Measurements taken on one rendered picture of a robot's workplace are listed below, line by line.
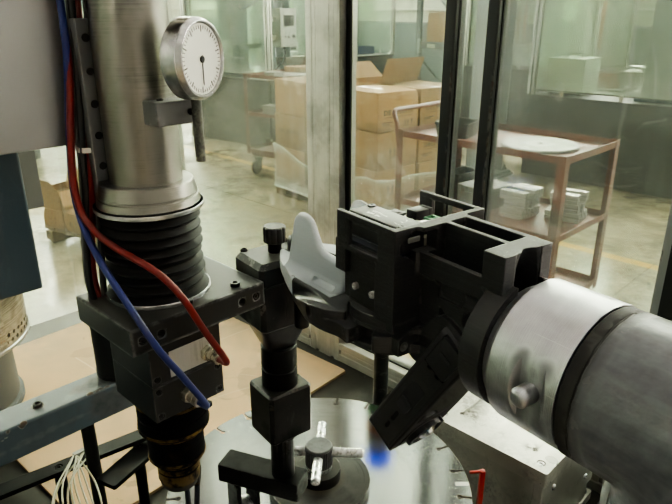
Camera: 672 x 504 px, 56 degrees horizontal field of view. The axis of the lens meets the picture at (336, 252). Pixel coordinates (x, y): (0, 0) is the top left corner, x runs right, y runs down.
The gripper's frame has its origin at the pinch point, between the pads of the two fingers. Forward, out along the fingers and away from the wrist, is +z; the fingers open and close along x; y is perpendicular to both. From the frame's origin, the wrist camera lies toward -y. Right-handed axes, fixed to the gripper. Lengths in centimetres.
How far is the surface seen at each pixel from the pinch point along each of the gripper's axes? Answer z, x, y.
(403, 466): 5.1, -16.1, -30.7
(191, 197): 2.9, 7.6, 5.9
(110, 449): 30.5, 9.3, -32.5
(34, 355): 94, 7, -50
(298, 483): 2.6, -0.3, -23.0
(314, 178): 61, -43, -13
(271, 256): 3.7, 0.9, -0.4
